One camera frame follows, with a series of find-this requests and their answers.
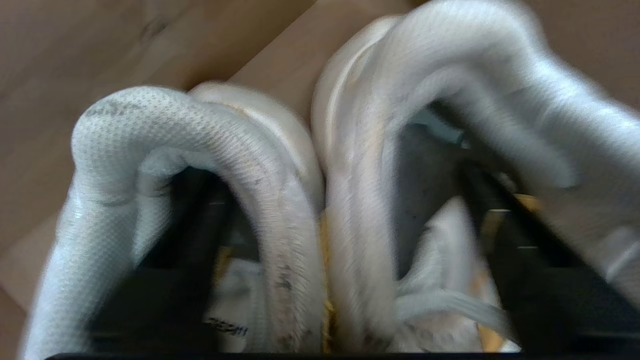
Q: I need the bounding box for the white mesh sneaker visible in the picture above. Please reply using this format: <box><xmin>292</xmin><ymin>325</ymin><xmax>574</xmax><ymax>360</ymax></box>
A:
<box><xmin>310</xmin><ymin>0</ymin><xmax>640</xmax><ymax>353</ymax></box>
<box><xmin>20</xmin><ymin>82</ymin><xmax>328</xmax><ymax>353</ymax></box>

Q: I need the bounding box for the brown cardboard shoe box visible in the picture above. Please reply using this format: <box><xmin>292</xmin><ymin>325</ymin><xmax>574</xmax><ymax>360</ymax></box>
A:
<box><xmin>0</xmin><ymin>0</ymin><xmax>640</xmax><ymax>360</ymax></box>

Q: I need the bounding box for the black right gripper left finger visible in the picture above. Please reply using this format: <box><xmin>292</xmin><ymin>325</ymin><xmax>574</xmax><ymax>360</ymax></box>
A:
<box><xmin>87</xmin><ymin>167</ymin><xmax>238</xmax><ymax>353</ymax></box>

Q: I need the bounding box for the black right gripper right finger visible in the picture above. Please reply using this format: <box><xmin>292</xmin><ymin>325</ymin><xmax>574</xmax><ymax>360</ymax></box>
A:
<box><xmin>457</xmin><ymin>160</ymin><xmax>640</xmax><ymax>353</ymax></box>

